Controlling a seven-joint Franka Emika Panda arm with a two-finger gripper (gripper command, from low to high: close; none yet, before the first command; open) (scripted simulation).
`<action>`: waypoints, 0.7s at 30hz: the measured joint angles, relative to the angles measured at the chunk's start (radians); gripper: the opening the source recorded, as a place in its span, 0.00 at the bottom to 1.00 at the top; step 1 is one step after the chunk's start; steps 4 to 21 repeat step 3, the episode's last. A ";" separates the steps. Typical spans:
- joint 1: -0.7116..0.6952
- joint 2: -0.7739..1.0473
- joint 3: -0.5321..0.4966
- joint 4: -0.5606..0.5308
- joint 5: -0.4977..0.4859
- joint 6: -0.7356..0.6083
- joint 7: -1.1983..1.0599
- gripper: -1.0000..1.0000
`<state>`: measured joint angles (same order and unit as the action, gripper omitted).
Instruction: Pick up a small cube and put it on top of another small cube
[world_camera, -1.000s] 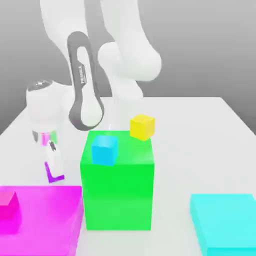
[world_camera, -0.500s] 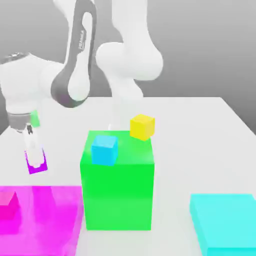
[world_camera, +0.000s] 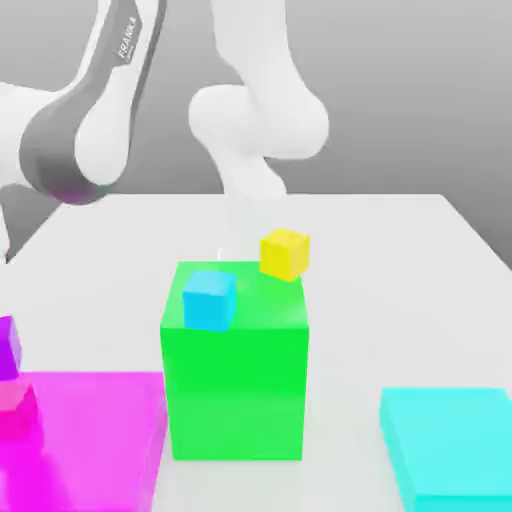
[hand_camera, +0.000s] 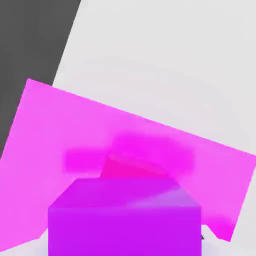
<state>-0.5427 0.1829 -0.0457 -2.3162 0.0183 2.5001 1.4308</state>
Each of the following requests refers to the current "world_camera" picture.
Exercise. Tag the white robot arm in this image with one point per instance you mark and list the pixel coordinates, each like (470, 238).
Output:
(264, 120)

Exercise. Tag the small yellow cube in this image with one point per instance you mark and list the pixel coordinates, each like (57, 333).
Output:
(284, 254)

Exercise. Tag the small blue cube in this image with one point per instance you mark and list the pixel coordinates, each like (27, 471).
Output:
(208, 304)

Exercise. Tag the small purple cube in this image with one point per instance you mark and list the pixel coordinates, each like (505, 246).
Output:
(7, 352)

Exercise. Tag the small pink cube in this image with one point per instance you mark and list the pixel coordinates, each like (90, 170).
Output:
(16, 412)

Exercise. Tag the large green box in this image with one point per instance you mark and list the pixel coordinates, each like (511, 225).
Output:
(236, 384)

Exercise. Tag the large magenta box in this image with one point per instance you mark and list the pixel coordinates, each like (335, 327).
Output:
(100, 440)

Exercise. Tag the large cyan box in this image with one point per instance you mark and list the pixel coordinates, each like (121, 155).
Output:
(452, 440)

